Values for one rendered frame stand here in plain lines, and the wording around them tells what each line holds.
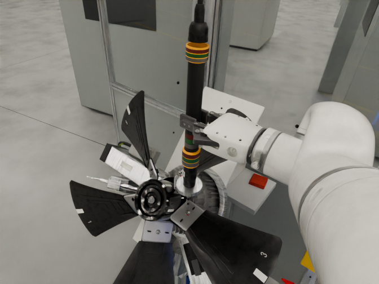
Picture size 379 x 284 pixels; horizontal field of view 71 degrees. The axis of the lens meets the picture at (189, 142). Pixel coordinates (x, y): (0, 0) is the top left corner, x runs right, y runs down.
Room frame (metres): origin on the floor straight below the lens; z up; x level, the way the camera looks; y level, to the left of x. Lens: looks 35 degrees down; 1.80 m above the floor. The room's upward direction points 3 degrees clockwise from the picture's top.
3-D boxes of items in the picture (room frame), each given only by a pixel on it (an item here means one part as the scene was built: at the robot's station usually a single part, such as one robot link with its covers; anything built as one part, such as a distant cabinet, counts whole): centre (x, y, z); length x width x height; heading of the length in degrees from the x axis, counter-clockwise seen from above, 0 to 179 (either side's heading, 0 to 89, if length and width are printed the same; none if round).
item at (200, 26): (0.50, -0.01, 1.50); 0.04 x 0.04 x 0.46
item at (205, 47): (0.50, -0.01, 1.65); 0.04 x 0.04 x 0.03
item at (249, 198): (1.02, -0.24, 0.84); 0.36 x 0.24 x 0.03; 54
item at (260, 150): (0.40, -0.14, 1.50); 0.09 x 0.03 x 0.08; 144
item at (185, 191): (0.51, -0.01, 1.35); 0.09 x 0.07 x 0.10; 179
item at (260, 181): (1.00, -0.36, 0.87); 0.08 x 0.08 x 0.02; 63
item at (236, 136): (0.44, -0.09, 1.51); 0.11 x 0.10 x 0.07; 54
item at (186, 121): (0.47, 0.00, 1.51); 0.07 x 0.03 x 0.03; 54
